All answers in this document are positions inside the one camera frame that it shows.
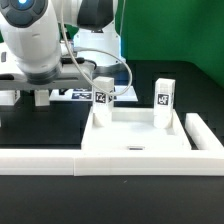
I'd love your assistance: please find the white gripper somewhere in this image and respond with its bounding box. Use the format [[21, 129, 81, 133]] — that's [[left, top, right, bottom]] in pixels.
[[0, 43, 90, 91]]

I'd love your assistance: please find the white square tabletop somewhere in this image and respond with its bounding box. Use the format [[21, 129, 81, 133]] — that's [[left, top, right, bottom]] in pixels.
[[81, 107, 191, 152]]

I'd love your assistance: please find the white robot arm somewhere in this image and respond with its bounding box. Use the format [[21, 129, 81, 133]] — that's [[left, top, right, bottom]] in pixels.
[[0, 0, 126, 91]]

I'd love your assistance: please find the white sheet with AprilTags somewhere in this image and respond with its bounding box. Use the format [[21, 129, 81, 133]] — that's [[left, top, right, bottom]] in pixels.
[[49, 86, 138, 102]]

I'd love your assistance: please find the white L-shaped obstacle fence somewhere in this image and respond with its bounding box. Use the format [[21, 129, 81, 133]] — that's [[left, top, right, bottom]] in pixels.
[[0, 113, 224, 176]]

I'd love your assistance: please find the white cable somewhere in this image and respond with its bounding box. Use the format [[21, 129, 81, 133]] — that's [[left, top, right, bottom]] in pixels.
[[59, 0, 134, 98]]

